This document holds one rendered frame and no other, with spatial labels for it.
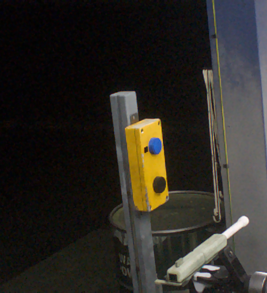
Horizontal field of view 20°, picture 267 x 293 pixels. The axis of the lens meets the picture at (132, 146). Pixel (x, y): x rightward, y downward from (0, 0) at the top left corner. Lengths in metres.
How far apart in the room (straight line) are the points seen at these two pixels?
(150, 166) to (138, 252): 0.29
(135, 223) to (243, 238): 0.56
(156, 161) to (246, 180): 0.51
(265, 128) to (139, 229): 0.59
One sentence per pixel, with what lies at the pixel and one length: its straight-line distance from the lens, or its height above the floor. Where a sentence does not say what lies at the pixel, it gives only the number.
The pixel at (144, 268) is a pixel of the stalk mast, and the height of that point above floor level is 1.09.
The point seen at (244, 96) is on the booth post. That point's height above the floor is 1.53.
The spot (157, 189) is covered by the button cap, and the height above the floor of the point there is 1.35.
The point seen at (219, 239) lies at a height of 1.14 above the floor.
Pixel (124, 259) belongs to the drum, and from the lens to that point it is 3.43.
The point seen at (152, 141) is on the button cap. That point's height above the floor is 1.50.
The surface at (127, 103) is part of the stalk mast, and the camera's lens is 2.21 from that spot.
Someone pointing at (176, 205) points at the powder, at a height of 0.86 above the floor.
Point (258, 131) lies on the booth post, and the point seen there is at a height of 1.41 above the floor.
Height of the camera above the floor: 2.01
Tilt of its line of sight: 14 degrees down
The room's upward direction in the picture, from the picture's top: 7 degrees counter-clockwise
